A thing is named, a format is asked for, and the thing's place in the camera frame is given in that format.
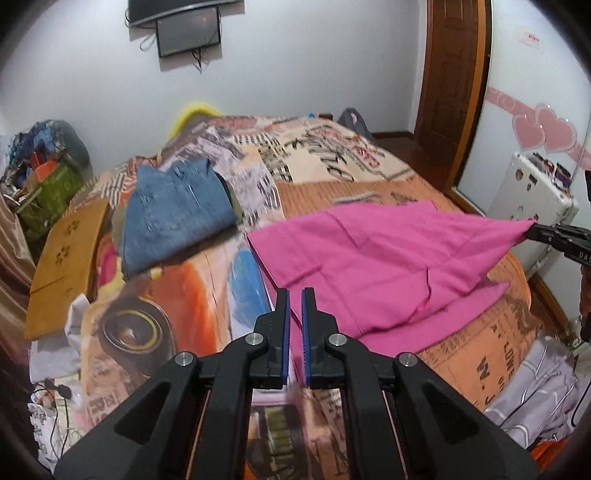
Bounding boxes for pink shorts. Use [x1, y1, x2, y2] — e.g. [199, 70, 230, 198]
[249, 201, 533, 357]

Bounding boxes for white appliance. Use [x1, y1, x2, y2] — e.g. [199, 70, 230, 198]
[486, 151, 580, 281]

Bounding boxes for white striped sheet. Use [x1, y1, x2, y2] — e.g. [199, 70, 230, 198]
[484, 335, 579, 449]

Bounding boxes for printed bed blanket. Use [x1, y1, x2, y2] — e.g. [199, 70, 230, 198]
[26, 116, 539, 479]

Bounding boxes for wooden lap desk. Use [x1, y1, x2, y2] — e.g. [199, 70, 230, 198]
[25, 198, 109, 341]

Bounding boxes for striped pink curtain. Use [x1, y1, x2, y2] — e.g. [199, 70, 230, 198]
[0, 193, 38, 351]

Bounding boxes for brown wooden door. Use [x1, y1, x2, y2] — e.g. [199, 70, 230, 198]
[414, 0, 492, 192]

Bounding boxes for folded blue jeans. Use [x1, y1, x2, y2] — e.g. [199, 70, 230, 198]
[120, 159, 238, 278]

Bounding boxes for grey backpack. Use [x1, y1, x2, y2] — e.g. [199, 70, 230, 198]
[338, 108, 376, 144]

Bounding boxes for pile of clothes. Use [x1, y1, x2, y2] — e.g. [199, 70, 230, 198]
[1, 119, 93, 196]

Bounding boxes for yellow foam tube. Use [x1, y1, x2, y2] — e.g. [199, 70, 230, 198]
[168, 102, 222, 140]

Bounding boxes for small black wall monitor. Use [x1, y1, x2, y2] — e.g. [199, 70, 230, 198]
[156, 6, 221, 58]

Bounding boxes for black wall television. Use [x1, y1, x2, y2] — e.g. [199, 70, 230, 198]
[127, 0, 239, 26]

